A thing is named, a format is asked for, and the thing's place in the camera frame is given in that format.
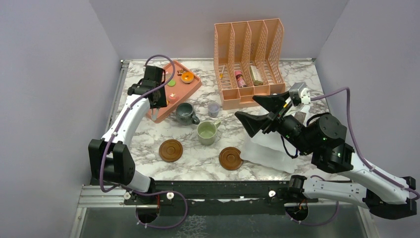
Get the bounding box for pink snowball cake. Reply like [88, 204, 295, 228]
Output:
[167, 93, 179, 104]

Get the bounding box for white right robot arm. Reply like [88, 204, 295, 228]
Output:
[235, 83, 420, 220]

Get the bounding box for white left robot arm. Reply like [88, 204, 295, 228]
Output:
[88, 91, 294, 204]

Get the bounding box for green macaron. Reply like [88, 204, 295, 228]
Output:
[167, 79, 176, 87]

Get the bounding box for brown star cookie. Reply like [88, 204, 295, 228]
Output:
[177, 69, 185, 76]

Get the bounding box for white tiered dessert stand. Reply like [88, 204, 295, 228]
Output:
[241, 130, 312, 174]

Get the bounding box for tan box in organizer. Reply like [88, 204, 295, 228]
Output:
[250, 65, 263, 86]

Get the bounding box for pink dessert tray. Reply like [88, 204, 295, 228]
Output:
[146, 60, 202, 123]

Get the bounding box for orange glazed donut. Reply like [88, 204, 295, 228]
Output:
[181, 71, 194, 84]

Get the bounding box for pink bottle in organizer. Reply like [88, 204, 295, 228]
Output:
[234, 70, 247, 88]

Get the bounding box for right brown wooden coaster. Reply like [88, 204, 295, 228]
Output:
[219, 147, 243, 171]

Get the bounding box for brown wooden coaster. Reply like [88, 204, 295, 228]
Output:
[219, 147, 243, 171]
[158, 139, 183, 163]

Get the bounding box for dark blue-green ceramic mug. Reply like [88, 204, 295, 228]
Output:
[175, 103, 200, 125]

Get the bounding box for light green ceramic mug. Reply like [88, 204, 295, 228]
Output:
[197, 119, 221, 146]

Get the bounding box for pink mesh file organizer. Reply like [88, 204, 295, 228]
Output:
[213, 18, 286, 110]

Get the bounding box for left brown wooden coaster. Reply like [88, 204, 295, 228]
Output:
[158, 139, 183, 163]

